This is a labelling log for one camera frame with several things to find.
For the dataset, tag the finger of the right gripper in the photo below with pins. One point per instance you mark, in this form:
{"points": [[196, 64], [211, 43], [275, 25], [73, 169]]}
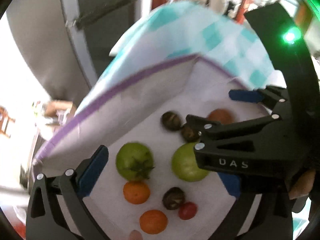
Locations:
{"points": [[269, 96], [249, 130]]}

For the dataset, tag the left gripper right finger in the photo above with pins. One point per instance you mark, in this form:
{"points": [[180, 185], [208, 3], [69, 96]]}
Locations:
{"points": [[272, 220]]}

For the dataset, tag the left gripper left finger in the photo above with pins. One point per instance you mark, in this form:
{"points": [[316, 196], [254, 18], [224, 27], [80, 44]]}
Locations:
{"points": [[45, 219]]}

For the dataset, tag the small dark chestnut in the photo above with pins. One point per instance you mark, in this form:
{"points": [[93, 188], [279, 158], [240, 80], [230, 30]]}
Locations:
{"points": [[189, 134]]}

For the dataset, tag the dark chestnut with stem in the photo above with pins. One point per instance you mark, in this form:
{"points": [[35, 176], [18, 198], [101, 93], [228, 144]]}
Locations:
{"points": [[173, 198]]}

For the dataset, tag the small red cherry tomato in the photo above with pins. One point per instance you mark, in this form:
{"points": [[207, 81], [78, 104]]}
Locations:
{"points": [[187, 211]]}

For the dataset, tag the orange tangerine front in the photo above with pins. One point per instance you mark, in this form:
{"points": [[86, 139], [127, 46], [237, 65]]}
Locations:
{"points": [[136, 192]]}

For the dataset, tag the orange tangerine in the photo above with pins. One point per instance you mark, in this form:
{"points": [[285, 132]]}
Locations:
{"points": [[136, 192], [153, 222]]}

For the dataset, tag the orange tangerine back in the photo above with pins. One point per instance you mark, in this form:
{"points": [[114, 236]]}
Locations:
{"points": [[153, 222]]}

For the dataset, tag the large red tomato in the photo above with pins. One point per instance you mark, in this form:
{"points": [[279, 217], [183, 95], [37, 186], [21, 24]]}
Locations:
{"points": [[135, 235]]}

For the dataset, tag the person's right hand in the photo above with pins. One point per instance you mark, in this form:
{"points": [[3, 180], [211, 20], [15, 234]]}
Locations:
{"points": [[303, 186]]}

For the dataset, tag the purple fabric storage box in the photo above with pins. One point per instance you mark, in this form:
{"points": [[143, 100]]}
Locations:
{"points": [[130, 112]]}

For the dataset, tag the teal white checkered tablecloth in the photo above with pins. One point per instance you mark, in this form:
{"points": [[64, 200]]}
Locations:
{"points": [[181, 29]]}

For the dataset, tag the dark grey refrigerator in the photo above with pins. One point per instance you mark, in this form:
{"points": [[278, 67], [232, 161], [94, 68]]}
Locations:
{"points": [[67, 43]]}

